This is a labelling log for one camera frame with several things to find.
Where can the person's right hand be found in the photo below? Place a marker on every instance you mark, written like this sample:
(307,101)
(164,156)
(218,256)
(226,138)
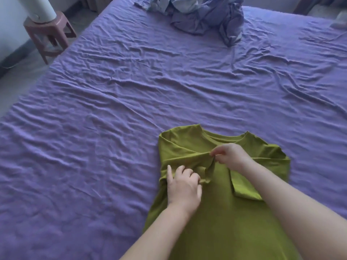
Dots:
(231,157)

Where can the person's left hand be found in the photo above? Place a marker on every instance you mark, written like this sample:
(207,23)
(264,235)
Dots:
(184,192)

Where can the pink fan white base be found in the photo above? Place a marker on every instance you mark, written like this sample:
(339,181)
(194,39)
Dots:
(38,9)

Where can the crumpled purple grey quilt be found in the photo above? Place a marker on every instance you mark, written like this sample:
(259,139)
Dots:
(200,16)

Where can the green garment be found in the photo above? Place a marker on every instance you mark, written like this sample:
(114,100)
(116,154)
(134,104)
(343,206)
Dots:
(230,227)

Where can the grey curtain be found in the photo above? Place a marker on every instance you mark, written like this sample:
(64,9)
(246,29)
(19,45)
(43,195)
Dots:
(311,4)
(95,2)

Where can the brown plastic stool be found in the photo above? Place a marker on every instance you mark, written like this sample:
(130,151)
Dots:
(51,29)

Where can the person's right forearm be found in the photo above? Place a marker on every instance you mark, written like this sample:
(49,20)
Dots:
(301,213)

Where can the purple sheet bed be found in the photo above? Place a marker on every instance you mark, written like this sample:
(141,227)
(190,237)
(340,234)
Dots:
(108,105)

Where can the person's left forearm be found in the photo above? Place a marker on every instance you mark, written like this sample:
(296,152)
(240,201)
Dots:
(157,238)

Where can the low beige bedside table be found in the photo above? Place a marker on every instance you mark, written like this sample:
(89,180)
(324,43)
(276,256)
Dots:
(325,12)

